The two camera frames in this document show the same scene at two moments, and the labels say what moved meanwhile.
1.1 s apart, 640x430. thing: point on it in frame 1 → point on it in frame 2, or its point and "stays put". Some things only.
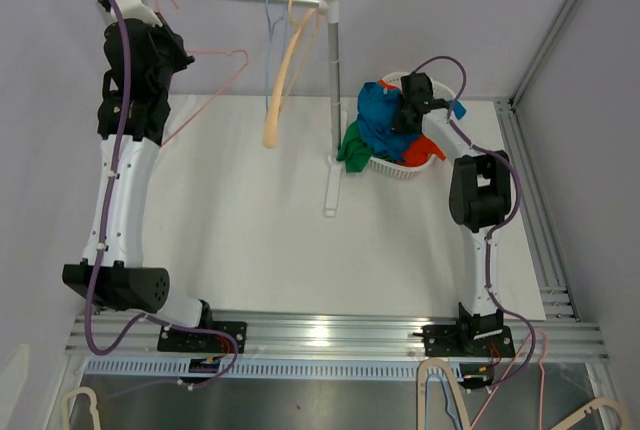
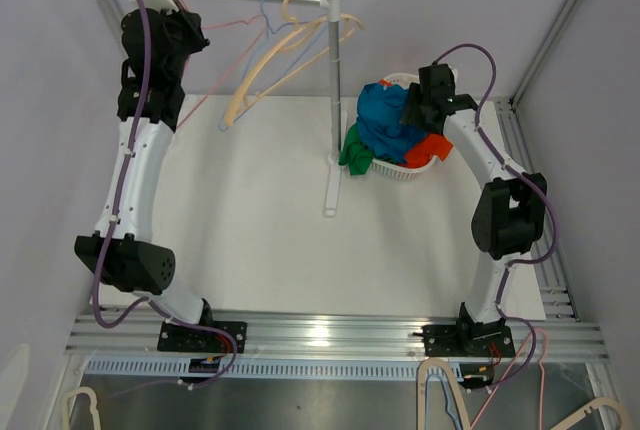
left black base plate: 180,339 stays put
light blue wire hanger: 270,30 → 224,123
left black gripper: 165,34 → 192,23
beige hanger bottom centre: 453,386 stays put
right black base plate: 450,341 stays put
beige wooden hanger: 305,24 → 299,30
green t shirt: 354,151 stays put
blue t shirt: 377,109 stays put
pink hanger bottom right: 509,369 stays put
